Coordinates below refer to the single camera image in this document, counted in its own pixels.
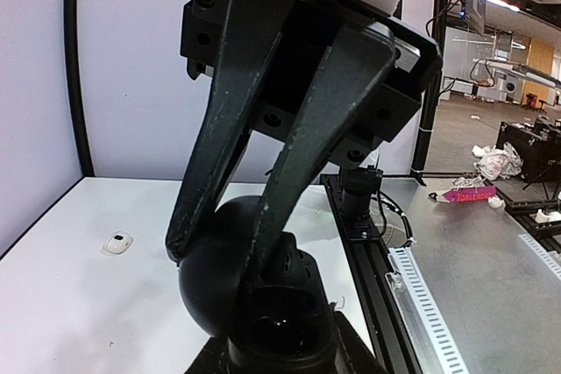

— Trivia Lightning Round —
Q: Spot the black equipment crate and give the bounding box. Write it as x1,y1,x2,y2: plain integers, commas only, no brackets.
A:
496,119,560,183

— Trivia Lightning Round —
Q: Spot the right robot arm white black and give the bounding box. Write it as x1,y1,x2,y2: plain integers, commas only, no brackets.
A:
166,0,443,273

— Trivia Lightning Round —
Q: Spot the crumpled paper trash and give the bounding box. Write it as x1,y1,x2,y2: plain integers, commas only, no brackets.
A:
472,142,523,181

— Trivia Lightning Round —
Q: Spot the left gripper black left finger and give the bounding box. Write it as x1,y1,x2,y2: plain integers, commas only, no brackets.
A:
186,337,229,374

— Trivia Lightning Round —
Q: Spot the pink labelled flat box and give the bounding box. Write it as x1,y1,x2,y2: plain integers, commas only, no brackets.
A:
428,186,496,203

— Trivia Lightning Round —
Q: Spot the black earbud charging case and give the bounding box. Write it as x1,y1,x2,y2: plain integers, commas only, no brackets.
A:
179,195,337,373

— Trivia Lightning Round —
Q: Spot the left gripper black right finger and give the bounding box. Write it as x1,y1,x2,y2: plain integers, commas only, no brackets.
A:
333,311,387,374

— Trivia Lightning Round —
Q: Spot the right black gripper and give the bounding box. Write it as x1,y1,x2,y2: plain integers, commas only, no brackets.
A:
165,0,442,279

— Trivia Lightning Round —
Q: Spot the black front aluminium rail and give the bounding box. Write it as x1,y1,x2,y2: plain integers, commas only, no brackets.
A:
320,174,422,373

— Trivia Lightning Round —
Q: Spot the black frame post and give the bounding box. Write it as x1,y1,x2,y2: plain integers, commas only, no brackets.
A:
410,0,449,186
62,0,95,177

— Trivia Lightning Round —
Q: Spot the right black frame post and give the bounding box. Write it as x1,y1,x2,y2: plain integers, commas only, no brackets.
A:
410,0,449,186

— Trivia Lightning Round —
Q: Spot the white earbud charging case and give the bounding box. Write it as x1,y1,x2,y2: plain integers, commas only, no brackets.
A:
103,231,133,256

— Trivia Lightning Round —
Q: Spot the left black frame post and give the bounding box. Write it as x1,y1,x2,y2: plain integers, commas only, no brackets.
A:
62,0,95,177

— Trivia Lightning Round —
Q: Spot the white slotted cable duct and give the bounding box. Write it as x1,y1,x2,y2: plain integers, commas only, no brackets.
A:
386,248,469,374

